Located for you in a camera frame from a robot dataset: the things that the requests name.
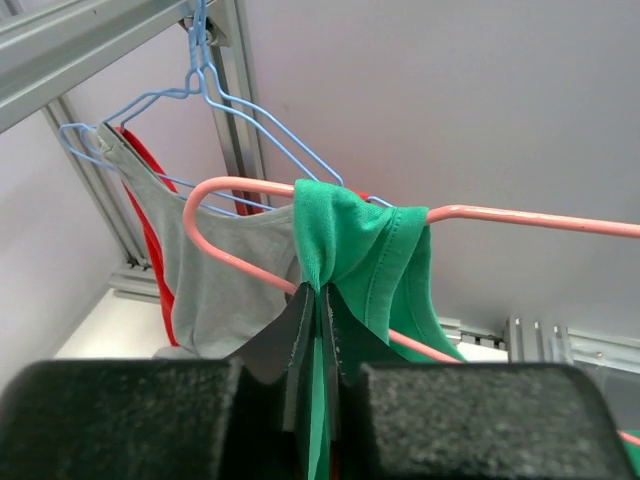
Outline blue wire hanger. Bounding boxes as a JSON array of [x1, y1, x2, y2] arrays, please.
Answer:
[[58, 0, 396, 218]]

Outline red tank top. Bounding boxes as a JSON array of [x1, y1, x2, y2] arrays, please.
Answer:
[[114, 125, 371, 347]]

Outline green tank top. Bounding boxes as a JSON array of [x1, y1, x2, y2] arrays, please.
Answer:
[[292, 178, 469, 480]]

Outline grey tank top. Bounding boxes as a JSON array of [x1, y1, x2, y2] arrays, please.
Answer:
[[95, 122, 301, 359]]

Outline aluminium hanging rail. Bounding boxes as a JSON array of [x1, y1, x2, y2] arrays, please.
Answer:
[[0, 0, 221, 134]]

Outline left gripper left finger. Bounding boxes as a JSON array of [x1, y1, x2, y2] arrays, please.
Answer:
[[227, 284, 315, 430]]

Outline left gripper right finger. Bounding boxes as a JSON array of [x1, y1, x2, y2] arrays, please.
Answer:
[[319, 284, 409, 440]]

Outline pink wire hanger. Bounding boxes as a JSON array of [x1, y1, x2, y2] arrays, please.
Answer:
[[182, 176, 640, 447]]

